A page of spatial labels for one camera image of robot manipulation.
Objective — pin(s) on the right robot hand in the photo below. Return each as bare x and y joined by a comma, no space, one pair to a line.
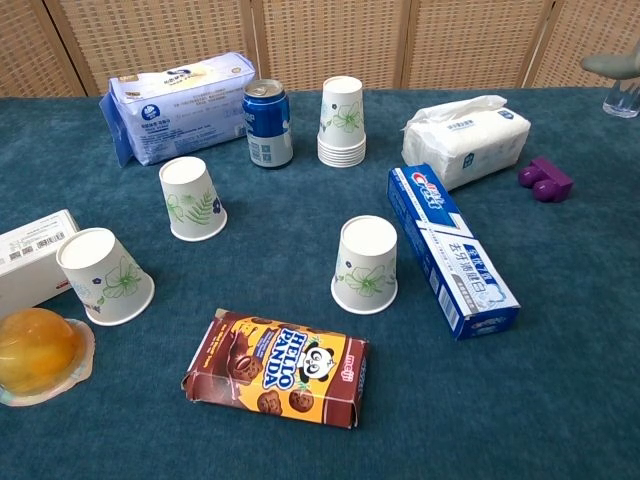
612,65

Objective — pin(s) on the blue drink can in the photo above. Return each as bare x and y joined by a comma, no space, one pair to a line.
267,125

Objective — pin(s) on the stack of white paper cups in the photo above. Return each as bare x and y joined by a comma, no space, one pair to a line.
341,120

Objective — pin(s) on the white paper cup fern print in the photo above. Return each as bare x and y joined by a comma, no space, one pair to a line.
192,200

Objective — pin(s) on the teal table cloth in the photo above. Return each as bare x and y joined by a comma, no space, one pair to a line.
280,240

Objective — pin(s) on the lavender wrapped tissue pack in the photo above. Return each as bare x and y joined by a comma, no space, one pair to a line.
185,110

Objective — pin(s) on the white open tissue pack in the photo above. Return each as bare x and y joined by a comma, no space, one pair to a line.
470,145

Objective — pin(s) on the clear glass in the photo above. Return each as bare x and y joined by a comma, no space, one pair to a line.
622,97

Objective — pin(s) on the purple toy building block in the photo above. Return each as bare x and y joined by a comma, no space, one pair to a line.
550,180

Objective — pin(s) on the white paper cup flower print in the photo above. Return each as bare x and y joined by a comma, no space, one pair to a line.
365,270
107,280

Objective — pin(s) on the orange fruit jelly cup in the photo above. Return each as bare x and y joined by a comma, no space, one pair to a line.
35,350

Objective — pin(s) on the white cardboard box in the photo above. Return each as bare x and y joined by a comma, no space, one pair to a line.
25,260

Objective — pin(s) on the rattan folding screen panel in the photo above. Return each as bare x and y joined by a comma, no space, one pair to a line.
330,40
25,50
585,30
150,35
475,40

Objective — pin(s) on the Hello Panda biscuit box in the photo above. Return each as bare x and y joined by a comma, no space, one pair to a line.
280,367

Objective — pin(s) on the blue Crest toothpaste box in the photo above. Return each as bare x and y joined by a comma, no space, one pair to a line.
450,245

